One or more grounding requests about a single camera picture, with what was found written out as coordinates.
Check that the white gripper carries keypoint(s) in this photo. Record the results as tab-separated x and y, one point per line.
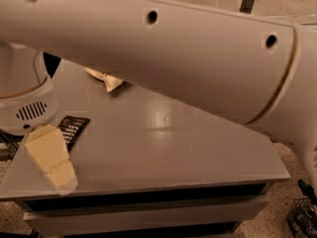
30	112

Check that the black rxbar chocolate bar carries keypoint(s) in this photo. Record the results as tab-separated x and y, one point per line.
71	128

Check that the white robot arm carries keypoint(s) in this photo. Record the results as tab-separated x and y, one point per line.
254	71

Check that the brown white chip bag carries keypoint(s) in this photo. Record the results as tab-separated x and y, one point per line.
110	81

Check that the grey table drawer front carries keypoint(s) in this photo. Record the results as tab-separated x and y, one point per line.
204	216

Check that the right metal railing bracket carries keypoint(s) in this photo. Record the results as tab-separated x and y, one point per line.
247	6

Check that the black wire basket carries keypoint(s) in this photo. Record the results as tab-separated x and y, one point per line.
302	219

